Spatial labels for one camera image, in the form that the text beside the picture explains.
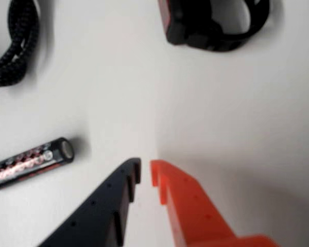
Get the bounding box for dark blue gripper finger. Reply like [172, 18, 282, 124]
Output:
[37, 157, 142, 247]

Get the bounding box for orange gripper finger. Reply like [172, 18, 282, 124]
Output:
[149, 159, 282, 247]

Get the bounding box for black aaa battery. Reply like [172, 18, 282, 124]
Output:
[0, 137, 76, 194]

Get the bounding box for black plastic ring clip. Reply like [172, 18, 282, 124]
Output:
[158, 0, 271, 53]

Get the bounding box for black braided usb cable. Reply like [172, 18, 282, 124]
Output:
[0, 0, 41, 90]

